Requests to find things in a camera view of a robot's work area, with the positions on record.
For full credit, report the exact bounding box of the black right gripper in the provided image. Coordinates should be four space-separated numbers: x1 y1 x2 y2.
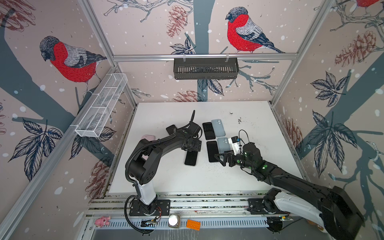
215 148 256 171

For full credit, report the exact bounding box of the blue phone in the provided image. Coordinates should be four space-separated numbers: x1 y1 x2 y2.
207 141 219 163

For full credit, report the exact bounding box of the large phone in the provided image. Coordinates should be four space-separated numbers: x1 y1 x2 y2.
217 138 231 154

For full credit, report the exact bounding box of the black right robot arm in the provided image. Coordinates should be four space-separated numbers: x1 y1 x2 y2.
215 143 364 240

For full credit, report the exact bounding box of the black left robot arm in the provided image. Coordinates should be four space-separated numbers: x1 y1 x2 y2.
125 111 202 212

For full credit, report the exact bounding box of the black phone centre table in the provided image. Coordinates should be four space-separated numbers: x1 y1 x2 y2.
184 151 199 166

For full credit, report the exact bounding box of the black phone far left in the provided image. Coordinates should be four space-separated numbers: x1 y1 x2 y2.
166 125 177 135

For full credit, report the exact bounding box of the small phone light case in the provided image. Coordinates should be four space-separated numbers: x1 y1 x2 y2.
211 119 226 138

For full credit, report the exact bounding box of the pink phone case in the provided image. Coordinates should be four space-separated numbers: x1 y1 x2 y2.
141 135 156 144

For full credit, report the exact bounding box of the orange toy brick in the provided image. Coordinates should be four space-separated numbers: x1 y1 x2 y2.
186 220 201 231

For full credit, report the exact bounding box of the clear jar white lid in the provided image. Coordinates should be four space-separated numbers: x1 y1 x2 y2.
168 214 181 229

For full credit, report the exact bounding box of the pink pig toy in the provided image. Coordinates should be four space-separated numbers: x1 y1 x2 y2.
95 217 111 228

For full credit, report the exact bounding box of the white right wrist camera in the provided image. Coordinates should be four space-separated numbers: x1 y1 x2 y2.
229 136 241 155

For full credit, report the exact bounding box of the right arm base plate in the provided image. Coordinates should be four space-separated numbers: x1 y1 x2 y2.
247 198 286 215

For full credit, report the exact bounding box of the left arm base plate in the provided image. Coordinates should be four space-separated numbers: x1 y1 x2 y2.
129 199 171 217

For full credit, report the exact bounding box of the black wire wall basket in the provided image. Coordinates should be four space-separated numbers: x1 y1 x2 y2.
174 58 239 80

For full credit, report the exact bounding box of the white mesh wall basket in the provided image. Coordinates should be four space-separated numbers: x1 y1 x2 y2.
75 73 128 138

